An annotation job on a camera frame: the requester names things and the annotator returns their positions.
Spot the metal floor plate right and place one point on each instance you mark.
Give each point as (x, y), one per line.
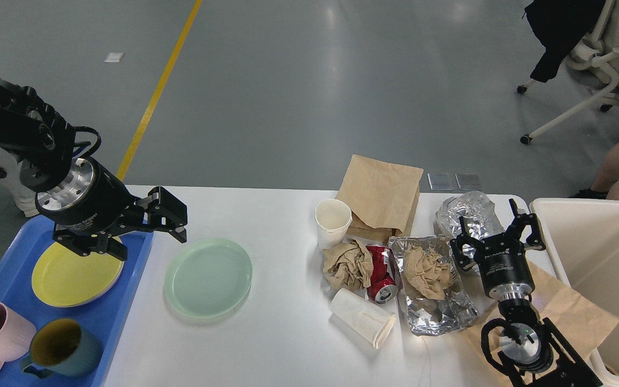
(468, 181)

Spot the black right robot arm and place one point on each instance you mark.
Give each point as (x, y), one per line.
(520, 341)

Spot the crumpled brown napkin left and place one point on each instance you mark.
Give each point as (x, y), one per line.
(348, 266)

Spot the brown paper bag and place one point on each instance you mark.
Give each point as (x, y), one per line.
(584, 324)
(383, 198)

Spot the white office chair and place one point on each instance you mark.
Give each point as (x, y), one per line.
(593, 62)

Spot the brown paper bag front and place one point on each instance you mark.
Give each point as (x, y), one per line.
(584, 324)

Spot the beige plastic bin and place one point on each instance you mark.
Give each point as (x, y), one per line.
(582, 239)

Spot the light green plate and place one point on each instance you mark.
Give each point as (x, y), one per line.
(208, 279)

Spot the upright white paper cup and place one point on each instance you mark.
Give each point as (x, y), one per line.
(333, 218)

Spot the lying white paper cup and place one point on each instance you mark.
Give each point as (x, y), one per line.
(369, 320)

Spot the blue plastic tray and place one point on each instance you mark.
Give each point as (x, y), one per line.
(104, 317)

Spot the crushed red soda can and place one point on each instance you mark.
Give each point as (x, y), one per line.
(382, 286)

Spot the dark green mug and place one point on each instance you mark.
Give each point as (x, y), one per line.
(63, 347)

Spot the brown paper bag rear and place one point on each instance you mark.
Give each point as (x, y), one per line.
(383, 198)

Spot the crumpled aluminium foil ball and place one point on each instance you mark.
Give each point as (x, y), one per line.
(480, 218)

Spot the crumpled brown napkin in foil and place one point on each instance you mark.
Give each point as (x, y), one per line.
(427, 273)

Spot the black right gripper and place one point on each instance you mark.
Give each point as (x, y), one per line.
(504, 271)

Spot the person in grey trousers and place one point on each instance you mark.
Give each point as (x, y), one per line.
(24, 198)

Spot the yellow plate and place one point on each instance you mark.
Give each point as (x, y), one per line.
(61, 278)

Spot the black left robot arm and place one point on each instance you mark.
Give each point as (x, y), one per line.
(48, 144)

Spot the aluminium foil tray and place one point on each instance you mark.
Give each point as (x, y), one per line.
(425, 316)

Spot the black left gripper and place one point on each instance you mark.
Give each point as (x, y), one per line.
(90, 199)

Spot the metal floor plate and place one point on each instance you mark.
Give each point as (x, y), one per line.
(440, 182)
(468, 181)

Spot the metal floor plate left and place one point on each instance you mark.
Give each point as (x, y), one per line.
(440, 182)

